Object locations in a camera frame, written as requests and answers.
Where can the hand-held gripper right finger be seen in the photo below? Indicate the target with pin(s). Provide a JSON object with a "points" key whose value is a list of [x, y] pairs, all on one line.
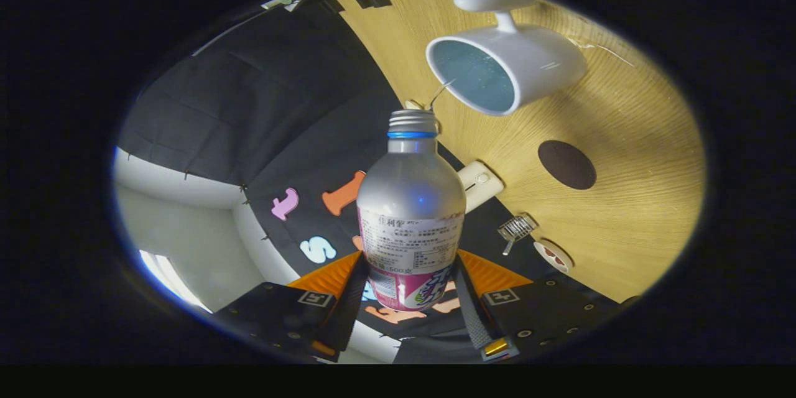
{"points": [[471, 311]]}

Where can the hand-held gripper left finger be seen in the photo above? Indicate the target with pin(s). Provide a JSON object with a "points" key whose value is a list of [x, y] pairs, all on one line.
{"points": [[348, 311]]}

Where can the silver juice bottle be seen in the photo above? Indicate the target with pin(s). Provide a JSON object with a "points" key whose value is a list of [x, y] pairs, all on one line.
{"points": [[410, 199]]}

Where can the brown round coaster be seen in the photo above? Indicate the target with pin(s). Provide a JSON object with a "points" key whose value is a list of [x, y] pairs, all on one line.
{"points": [[567, 165]]}

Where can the white cup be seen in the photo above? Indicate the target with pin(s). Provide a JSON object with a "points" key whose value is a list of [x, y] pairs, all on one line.
{"points": [[541, 62]]}

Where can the white stick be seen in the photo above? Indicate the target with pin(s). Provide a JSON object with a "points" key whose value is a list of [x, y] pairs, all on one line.
{"points": [[507, 247]]}

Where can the red-brown food pieces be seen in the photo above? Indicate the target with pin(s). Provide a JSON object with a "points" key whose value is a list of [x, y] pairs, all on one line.
{"points": [[551, 256]]}

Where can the white round plate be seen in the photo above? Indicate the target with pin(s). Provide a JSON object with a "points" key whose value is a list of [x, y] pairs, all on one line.
{"points": [[559, 250]]}

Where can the wooden table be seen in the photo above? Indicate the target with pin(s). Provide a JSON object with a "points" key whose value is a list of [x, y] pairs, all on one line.
{"points": [[622, 217]]}

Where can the long ceiling light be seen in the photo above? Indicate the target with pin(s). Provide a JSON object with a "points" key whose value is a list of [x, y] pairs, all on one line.
{"points": [[171, 280]]}

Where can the black backdrop cloth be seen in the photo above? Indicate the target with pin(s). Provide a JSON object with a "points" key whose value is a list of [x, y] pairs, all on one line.
{"points": [[249, 106]]}

